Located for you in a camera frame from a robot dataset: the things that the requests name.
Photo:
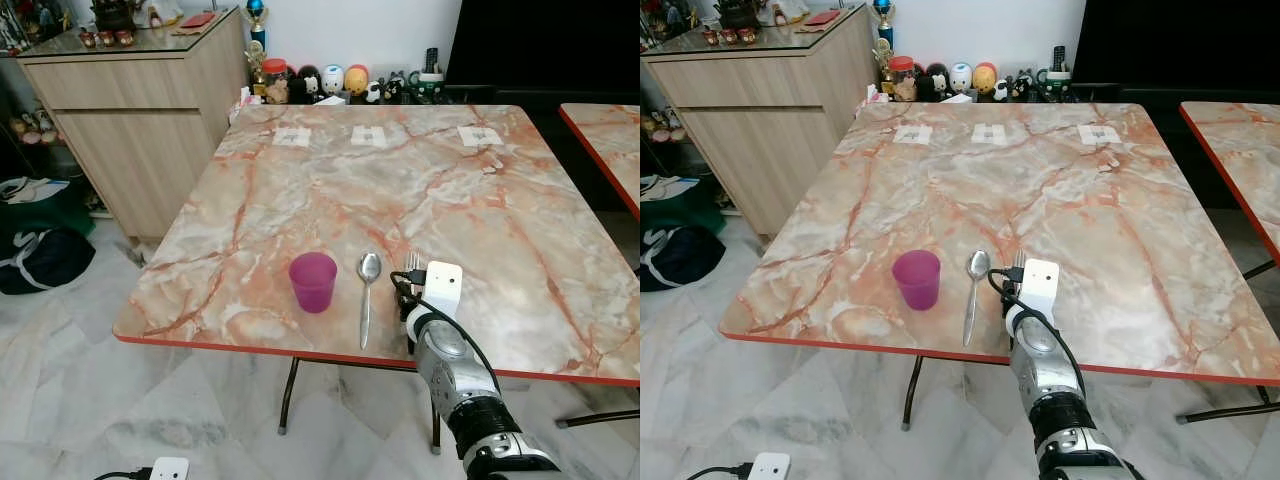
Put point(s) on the silver metal fork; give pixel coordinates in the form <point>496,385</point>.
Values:
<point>1019,259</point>
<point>412,261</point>

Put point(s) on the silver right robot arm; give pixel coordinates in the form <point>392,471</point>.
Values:
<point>1040,375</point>
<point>450,365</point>

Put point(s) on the silver metal spoon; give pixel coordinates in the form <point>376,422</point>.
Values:
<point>369,266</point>
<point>977,264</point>

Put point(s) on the marble pattern table red edge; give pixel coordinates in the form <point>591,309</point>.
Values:
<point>1080,200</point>
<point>610,140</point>
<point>450,200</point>
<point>1245,160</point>

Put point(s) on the purple plastic cup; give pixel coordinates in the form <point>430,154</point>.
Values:
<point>313,285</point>
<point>917,283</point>

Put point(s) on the white paper marker tag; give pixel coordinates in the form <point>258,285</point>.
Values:
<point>912,135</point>
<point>1098,134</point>
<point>989,134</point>
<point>369,137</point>
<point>480,137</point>
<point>291,138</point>

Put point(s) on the small panda figure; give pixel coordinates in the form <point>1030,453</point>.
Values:
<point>1001,89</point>
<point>374,92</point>

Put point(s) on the dark green mug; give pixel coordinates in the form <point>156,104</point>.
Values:
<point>430,88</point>
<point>1055,86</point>

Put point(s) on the orange and yellow egg figure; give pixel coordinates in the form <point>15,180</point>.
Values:
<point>356,80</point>
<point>985,78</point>

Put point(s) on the white and blue egg figure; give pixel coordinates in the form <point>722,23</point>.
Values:
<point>333,80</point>
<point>960,78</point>

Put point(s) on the black remote control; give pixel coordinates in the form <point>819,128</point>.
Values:
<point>1058,57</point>
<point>431,60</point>

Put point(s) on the jar with red lid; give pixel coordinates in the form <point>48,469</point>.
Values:
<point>274,80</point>
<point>902,78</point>

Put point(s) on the black bag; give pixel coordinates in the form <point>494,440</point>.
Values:
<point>45,262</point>
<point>672,258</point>

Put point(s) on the black television screen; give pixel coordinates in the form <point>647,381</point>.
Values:
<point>1175,40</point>
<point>545,45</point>

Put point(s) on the green bag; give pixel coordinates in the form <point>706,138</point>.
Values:
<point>55,212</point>
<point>690,205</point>

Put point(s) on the light wooden cabinet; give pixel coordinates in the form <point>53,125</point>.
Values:
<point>140,130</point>
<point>770,120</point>

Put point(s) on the blue and gold trophy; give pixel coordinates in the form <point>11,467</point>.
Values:
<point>257,15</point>
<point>882,12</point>

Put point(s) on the flat red case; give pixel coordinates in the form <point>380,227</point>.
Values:
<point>823,17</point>
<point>197,19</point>

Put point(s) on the dark ornament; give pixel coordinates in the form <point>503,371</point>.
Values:
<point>740,13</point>
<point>115,15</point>

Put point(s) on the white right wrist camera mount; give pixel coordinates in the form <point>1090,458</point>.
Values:
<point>1041,283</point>
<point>444,285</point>

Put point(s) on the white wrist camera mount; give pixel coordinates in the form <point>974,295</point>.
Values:
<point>770,466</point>
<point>1041,283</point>
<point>444,285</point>
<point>170,469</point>

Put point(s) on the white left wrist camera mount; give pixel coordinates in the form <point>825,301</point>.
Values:
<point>770,466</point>
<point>170,469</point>

